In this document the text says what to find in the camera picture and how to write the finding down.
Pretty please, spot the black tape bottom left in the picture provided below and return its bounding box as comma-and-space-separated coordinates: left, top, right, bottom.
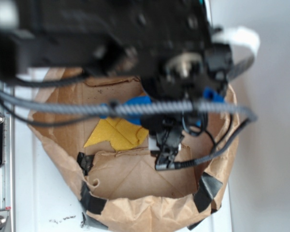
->
77, 152, 108, 231

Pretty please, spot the grey braided cable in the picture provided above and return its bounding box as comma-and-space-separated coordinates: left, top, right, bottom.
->
0, 52, 259, 170

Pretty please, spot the brown paper bag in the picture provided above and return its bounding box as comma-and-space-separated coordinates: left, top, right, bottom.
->
28, 67, 240, 232

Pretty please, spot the black tape bottom right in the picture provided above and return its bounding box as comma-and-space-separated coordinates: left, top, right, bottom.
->
187, 172, 223, 231

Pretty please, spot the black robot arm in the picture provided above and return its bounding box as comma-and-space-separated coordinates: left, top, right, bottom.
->
0, 0, 233, 170

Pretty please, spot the yellow cloth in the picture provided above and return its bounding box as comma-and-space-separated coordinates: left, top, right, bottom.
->
84, 117, 149, 151

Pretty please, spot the aluminium frame rail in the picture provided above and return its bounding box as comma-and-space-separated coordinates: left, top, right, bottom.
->
0, 79, 15, 232

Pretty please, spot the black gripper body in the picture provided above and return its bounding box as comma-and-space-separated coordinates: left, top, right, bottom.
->
140, 43, 233, 171

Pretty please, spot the white cable connector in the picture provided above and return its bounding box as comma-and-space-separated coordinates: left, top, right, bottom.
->
211, 26, 261, 57

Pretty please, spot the black tape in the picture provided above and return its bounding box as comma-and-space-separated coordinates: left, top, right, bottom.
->
187, 172, 223, 231
77, 152, 108, 231

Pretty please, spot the thin black cable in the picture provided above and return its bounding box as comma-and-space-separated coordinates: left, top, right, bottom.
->
0, 74, 87, 126

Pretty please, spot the blue plastic bottle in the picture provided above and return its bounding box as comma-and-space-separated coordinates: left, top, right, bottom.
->
110, 95, 152, 126

